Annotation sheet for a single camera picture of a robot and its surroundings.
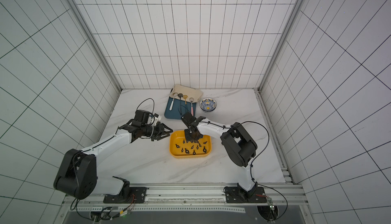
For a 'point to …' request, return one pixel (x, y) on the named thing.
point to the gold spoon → (185, 96)
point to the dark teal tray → (176, 108)
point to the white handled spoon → (175, 94)
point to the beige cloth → (195, 94)
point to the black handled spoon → (180, 95)
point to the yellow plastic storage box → (179, 147)
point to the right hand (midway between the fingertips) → (185, 138)
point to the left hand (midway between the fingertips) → (169, 134)
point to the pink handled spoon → (191, 99)
